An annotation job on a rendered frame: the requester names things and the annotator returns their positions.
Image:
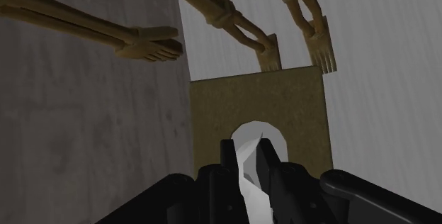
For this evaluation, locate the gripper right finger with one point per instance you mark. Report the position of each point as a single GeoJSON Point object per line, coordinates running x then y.
{"type": "Point", "coordinates": [293, 195]}

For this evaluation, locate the tan tissue box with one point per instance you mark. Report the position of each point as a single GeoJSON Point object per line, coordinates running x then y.
{"type": "Point", "coordinates": [255, 99]}

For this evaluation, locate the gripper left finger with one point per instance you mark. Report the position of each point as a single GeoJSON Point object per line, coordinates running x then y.
{"type": "Point", "coordinates": [217, 195]}

